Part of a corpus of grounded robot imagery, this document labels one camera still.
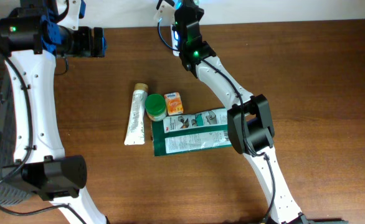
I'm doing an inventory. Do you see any orange small tissue pack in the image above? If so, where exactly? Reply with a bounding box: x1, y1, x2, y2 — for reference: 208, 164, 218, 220
164, 92, 184, 116

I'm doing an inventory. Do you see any green lid small jar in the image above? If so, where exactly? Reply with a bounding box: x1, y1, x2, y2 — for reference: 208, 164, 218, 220
145, 94, 167, 121

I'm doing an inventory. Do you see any white printed tube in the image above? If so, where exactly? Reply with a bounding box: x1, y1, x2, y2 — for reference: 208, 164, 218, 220
124, 83, 148, 146

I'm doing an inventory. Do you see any green white wipes packet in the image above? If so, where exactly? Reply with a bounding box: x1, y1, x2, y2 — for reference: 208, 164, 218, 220
151, 108, 231, 157

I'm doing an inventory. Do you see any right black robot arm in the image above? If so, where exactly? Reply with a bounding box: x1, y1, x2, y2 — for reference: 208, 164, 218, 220
174, 0, 309, 223

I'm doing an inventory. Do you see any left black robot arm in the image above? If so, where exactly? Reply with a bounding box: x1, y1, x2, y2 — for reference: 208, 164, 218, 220
0, 1, 108, 223

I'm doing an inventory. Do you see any white barcode scanner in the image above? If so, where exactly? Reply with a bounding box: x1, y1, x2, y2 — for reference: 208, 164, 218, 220
170, 25, 179, 57

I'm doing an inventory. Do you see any left black camera cable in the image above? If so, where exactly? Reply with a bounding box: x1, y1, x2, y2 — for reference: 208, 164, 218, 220
0, 52, 88, 224

